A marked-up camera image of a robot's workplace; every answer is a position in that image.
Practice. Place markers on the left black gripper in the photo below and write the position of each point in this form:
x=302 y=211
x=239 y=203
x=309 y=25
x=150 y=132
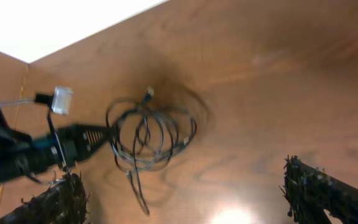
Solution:
x=78 y=143

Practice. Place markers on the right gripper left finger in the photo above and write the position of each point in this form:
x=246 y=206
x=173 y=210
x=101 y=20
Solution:
x=64 y=203

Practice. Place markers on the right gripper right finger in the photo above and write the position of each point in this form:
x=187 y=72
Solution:
x=314 y=196

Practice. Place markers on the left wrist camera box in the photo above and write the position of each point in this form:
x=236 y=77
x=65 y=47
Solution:
x=61 y=100

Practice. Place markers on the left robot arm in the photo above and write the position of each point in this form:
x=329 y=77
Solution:
x=23 y=155

